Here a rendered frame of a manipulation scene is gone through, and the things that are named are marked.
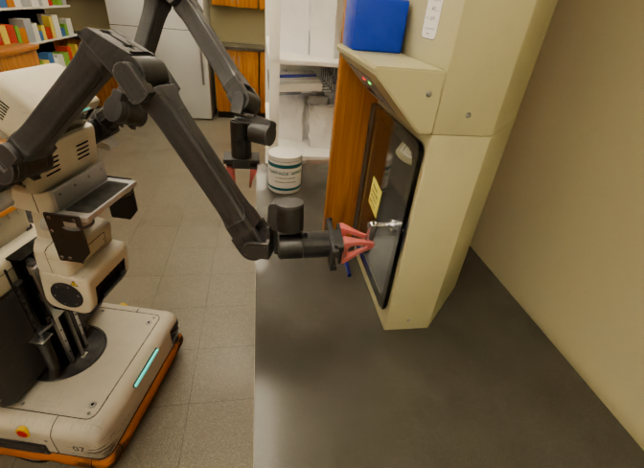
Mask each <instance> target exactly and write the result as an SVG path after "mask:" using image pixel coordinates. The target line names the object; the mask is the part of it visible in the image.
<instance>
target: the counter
mask: <svg viewBox="0 0 644 468"><path fill-rule="evenodd" d="M328 169H329V165H323V164H302V171H301V185H300V189H299V191H297V192H295V193H292V194H278V193H275V192H273V191H271V190H270V189H269V188H268V163H260V164H259V165H258V170H257V173H256V211H257V212H258V214H259V215H260V217H264V219H265V220H266V222H267V211H268V205H269V204H270V203H271V202H272V201H273V200H274V199H276V198H279V199H281V198H298V199H301V200H303V201H304V229H303V231H322V228H323V219H324V208H325V198H326V189H327V178H328ZM303 231H301V232H302V234H303ZM334 259H335V263H336V264H337V267H336V270H331V271H330V268H329V263H328V257H321V258H301V259H281V260H280V258H278V255H277V254H274V251H273V253H272V254H271V256H270V258H269V259H268V260H265V259H260V260H257V261H256V267H255V362H254V456H253V468H644V451H643V449H642V448H641V447H640V446H639V445H638V444H637V442H636V441H635V440H634V439H633V438H632V436H631V435H630V434H629V433H628V432H627V430H626V429H625V428H624V427H623V426H622V425H621V423H620V422H619V421H618V420H617V419H616V418H615V416H614V415H613V414H612V413H611V412H610V410H609V409H608V408H607V407H606V406H605V404H604V403H603V402H602V401H601V400H600V399H599V397H598V396H597V395H596V394H595V393H594V391H593V390H592V389H591V388H590V387H589V386H588V384H587V383H586V382H585V381H584V380H583V378H582V377H581V376H580V375H579V374H578V372H577V371H576V370H575V369H574V368H573V367H572V365H571V364H570V363H569V362H568V361H567V359H566V358H565V357H564V356H563V355H562V353H561V352H560V351H559V350H558V349H557V348H556V346H555V345H554V344H553V343H552V342H551V340H550V339H549V338H548V337H547V336H546V335H545V333H544V332H543V331H542V330H541V329H540V327H539V326H538V325H537V324H536V323H535V321H534V320H533V319H532V318H531V317H530V316H529V315H528V314H527V313H526V312H525V311H524V310H523V308H522V307H521V306H520V305H519V304H518V302H517V301H516V300H515V299H514V298H513V296H512V295H511V294H510V293H509V292H508V290H507V289H506V288H505V287H504V286H503V285H502V283H501V282H500V281H499V280H498V279H497V278H496V276H495V275H494V274H493V273H492V271H491V270H490V269H489V268H488V267H487V266H486V264H485V263H484V262H483V261H482V260H481V259H480V257H479V256H478V255H477V254H476V253H475V251H474V250H473V249H472V248H471V247H469V250H468V252H467V255H466V258H465V261H464V264H463V266H462V268H461V271H460V274H459V276H458V279H457V282H456V285H455V287H454V289H453V290H452V292H451V293H450V295H449V296H448V298H447V300H446V301H445V303H444V304H443V306H442V307H441V309H440V310H439V312H438V313H437V315H436V316H435V318H433V320H432V321H431V323H430V324H429V326H428V327H427V328H414V329H398V330H384V329H383V327H382V324H381V321H380V317H379V314H378V312H377V309H376V307H375V304H374V301H373V299H372V296H371V294H370V292H369V289H368V286H367V284H366V281H365V278H364V276H363V273H362V270H361V268H360V265H359V263H358V260H357V257H356V256H355V257H354V258H352V259H351V260H349V261H348V262H349V266H350V271H351V274H352V276H351V277H348V275H347V271H346V268H345V263H344V264H338V263H337V260H336V257H335V258H334Z"/></svg>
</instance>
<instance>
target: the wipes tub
mask: <svg viewBox="0 0 644 468"><path fill-rule="evenodd" d="M301 171H302V152H301V151H300V150H298V149H296V148H293V147H275V148H272V149H270V150H269V151H268V188H269V189H270V190H271V191H273V192H275V193H278V194H292V193H295V192H297V191H299V189H300V185H301Z"/></svg>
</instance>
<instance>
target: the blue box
mask: <svg viewBox="0 0 644 468"><path fill-rule="evenodd" d="M408 8H409V1H408V0H347V4H346V11H345V12H346V13H345V23H344V33H343V42H342V43H343V45H345V46H347V47H349V48H350V49H352V50H357V51H369V52H382V53H395V54H399V53H400V52H401V50H402V46H403V36H404V30H405V24H406V19H407V14H408Z"/></svg>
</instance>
